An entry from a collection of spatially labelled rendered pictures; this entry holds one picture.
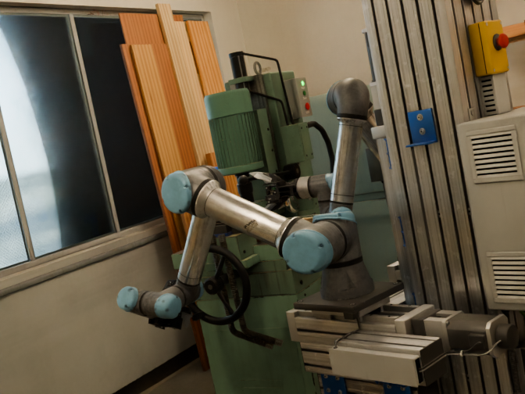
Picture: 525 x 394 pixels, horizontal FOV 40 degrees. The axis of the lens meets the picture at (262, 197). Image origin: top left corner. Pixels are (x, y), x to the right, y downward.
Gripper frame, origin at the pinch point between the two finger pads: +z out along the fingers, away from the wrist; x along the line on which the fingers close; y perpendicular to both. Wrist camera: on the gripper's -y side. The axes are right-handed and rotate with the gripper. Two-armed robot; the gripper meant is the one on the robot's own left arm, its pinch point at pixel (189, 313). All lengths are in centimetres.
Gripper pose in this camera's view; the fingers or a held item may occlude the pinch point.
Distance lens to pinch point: 257.6
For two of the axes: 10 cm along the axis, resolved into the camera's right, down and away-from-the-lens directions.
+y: -0.9, 9.4, -3.3
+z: 4.8, 3.3, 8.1
